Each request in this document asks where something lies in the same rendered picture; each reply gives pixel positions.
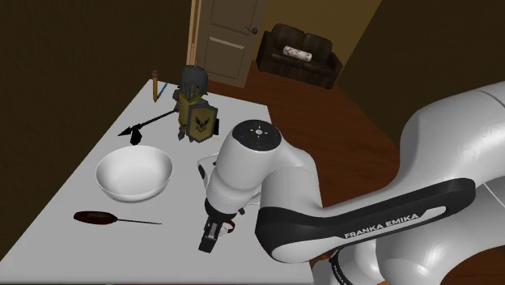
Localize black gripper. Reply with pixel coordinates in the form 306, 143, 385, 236
197, 198, 246, 254

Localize white cup dark red rim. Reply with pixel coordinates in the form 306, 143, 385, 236
219, 218, 237, 236

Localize white bowl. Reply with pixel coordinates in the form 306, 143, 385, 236
95, 145, 174, 204

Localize knight figure with shield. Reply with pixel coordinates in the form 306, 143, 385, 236
117, 65, 221, 147

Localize brown pencil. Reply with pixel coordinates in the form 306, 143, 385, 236
151, 70, 160, 104

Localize beige panel door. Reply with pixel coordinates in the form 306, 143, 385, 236
195, 0, 269, 89

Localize dark brown leather sofa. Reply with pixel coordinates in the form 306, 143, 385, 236
256, 23, 344, 90

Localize dark red handled awl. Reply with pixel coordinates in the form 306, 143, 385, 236
73, 211, 163, 227

